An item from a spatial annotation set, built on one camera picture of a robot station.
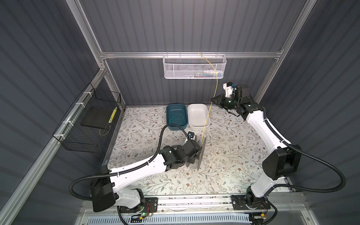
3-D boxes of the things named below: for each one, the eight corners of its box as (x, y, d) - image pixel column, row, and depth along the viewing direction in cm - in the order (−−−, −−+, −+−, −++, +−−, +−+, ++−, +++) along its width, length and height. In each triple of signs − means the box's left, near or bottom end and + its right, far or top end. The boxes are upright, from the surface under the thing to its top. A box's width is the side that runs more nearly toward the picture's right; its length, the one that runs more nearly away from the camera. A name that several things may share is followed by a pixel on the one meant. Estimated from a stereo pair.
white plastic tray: (188, 131, 106) (188, 126, 102) (187, 108, 122) (187, 103, 117) (209, 131, 106) (211, 126, 102) (206, 108, 122) (207, 103, 117)
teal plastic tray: (165, 130, 107) (164, 126, 102) (167, 108, 122) (167, 103, 118) (187, 130, 107) (187, 126, 102) (187, 108, 122) (187, 103, 118)
